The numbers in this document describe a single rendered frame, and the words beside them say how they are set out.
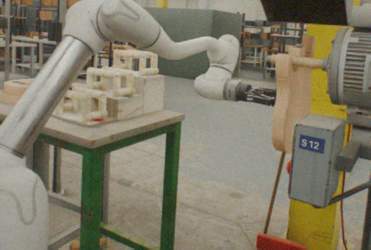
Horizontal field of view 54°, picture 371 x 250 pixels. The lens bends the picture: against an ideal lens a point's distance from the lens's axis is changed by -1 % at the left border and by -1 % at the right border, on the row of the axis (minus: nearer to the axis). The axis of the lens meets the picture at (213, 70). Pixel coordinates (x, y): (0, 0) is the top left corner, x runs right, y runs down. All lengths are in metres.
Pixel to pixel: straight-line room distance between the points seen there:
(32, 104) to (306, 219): 1.76
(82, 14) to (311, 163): 0.80
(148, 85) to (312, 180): 0.97
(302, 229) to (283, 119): 1.26
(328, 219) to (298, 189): 1.39
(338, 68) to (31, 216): 0.88
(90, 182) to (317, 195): 0.80
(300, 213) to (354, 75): 1.42
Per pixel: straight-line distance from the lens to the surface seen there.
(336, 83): 1.14
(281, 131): 1.29
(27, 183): 0.96
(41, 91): 1.16
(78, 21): 1.21
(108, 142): 1.40
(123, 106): 1.60
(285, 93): 1.27
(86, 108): 1.52
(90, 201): 1.44
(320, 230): 2.41
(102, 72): 1.66
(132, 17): 1.11
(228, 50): 1.53
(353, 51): 1.14
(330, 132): 0.92
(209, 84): 1.52
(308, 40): 1.50
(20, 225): 0.96
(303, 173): 0.97
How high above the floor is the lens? 1.33
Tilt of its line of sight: 6 degrees down
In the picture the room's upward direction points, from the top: 4 degrees clockwise
